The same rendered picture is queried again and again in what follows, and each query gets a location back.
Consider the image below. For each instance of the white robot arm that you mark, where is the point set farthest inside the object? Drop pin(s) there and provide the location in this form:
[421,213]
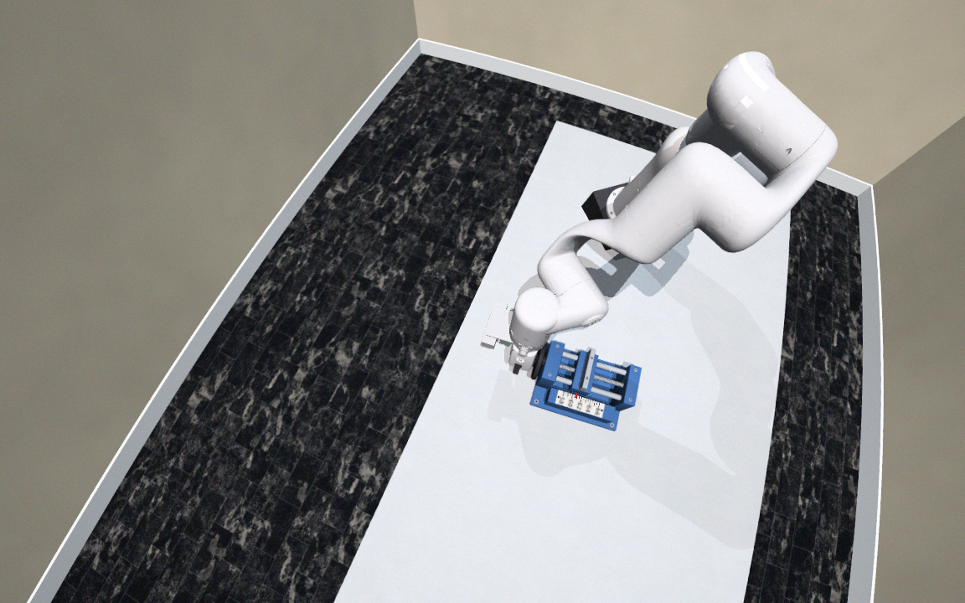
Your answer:
[701,187]

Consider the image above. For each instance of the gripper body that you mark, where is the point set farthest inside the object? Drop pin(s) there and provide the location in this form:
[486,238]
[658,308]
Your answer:
[525,362]

